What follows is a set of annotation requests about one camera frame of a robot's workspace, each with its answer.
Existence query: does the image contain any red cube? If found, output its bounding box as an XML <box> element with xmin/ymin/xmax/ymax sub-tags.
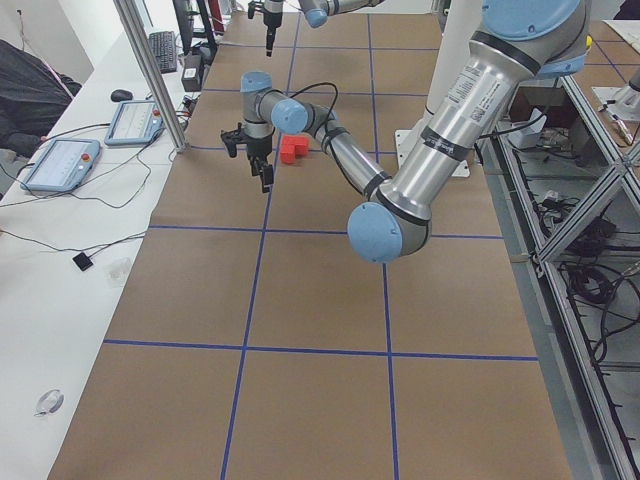
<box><xmin>282</xmin><ymin>135</ymin><xmax>298</xmax><ymax>146</ymax></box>
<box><xmin>279</xmin><ymin>144</ymin><xmax>297</xmax><ymax>165</ymax></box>
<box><xmin>292</xmin><ymin>135</ymin><xmax>309</xmax><ymax>157</ymax></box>

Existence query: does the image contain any white pedestal column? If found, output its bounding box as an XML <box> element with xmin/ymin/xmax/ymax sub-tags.
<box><xmin>394</xmin><ymin>0</ymin><xmax>489</xmax><ymax>179</ymax></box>

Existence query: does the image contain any aluminium frame post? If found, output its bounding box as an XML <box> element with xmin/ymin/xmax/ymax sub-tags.
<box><xmin>113</xmin><ymin>0</ymin><xmax>188</xmax><ymax>153</ymax></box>

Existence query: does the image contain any clear plastic disc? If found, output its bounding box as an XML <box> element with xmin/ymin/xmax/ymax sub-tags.
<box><xmin>34</xmin><ymin>389</ymin><xmax>65</xmax><ymax>417</ymax></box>

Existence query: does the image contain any blue teach pendant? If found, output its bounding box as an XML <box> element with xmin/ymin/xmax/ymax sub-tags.
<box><xmin>104</xmin><ymin>100</ymin><xmax>164</xmax><ymax>147</ymax></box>
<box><xmin>21</xmin><ymin>139</ymin><xmax>102</xmax><ymax>194</ymax></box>

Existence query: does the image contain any black monitor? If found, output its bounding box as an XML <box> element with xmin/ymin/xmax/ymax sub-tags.
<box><xmin>172</xmin><ymin>0</ymin><xmax>217</xmax><ymax>58</ymax></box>

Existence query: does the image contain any far blue teach pendant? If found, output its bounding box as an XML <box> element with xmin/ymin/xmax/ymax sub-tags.
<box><xmin>104</xmin><ymin>100</ymin><xmax>164</xmax><ymax>147</ymax></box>

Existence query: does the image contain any black keyboard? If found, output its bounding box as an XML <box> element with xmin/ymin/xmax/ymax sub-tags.
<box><xmin>148</xmin><ymin>31</ymin><xmax>177</xmax><ymax>74</ymax></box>

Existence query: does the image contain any small black square pad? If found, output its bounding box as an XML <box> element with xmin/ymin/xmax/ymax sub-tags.
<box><xmin>72</xmin><ymin>252</ymin><xmax>94</xmax><ymax>272</ymax></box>

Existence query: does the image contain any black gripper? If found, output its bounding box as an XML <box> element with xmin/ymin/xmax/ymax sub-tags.
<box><xmin>247</xmin><ymin>0</ymin><xmax>283</xmax><ymax>57</ymax></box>
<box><xmin>220</xmin><ymin>122</ymin><xmax>274</xmax><ymax>193</ymax></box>

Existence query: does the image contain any near blue teach pendant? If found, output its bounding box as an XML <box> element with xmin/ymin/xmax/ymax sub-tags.
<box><xmin>21</xmin><ymin>139</ymin><xmax>102</xmax><ymax>194</ymax></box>

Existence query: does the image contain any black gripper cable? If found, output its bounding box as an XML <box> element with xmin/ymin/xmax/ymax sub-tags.
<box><xmin>289</xmin><ymin>83</ymin><xmax>340</xmax><ymax>136</ymax></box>

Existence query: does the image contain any black computer mouse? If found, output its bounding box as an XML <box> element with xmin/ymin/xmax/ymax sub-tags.
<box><xmin>110</xmin><ymin>89</ymin><xmax>133</xmax><ymax>102</ymax></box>

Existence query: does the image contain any brown paper table cover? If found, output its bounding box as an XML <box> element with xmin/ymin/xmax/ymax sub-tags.
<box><xmin>50</xmin><ymin>14</ymin><xmax>571</xmax><ymax>479</ymax></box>

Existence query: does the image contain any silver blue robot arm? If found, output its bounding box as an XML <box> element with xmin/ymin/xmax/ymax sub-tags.
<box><xmin>247</xmin><ymin>0</ymin><xmax>381</xmax><ymax>57</ymax></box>
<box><xmin>221</xmin><ymin>1</ymin><xmax>591</xmax><ymax>263</ymax></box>

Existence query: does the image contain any black power adapter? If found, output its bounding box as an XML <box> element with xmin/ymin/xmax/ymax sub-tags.
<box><xmin>181</xmin><ymin>54</ymin><xmax>203</xmax><ymax>92</ymax></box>

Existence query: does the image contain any aluminium truss frame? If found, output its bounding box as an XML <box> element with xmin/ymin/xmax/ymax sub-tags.
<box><xmin>469</xmin><ymin>19</ymin><xmax>640</xmax><ymax>480</ymax></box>

